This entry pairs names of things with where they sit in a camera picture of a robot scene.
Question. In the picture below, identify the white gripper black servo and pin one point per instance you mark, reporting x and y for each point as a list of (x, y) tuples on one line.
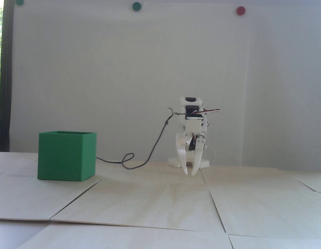
[(192, 145)]

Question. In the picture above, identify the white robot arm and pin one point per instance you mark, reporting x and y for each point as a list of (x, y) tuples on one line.
[(192, 127)]

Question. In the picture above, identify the green box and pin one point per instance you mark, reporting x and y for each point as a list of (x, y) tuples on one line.
[(61, 155)]

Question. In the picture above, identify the red round magnet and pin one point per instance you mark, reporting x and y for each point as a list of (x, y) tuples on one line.
[(240, 10)]

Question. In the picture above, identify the green round magnet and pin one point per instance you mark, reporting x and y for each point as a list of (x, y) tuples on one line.
[(136, 6), (20, 2)]

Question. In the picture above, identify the dark window frame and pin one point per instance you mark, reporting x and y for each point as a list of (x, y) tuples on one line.
[(7, 77)]

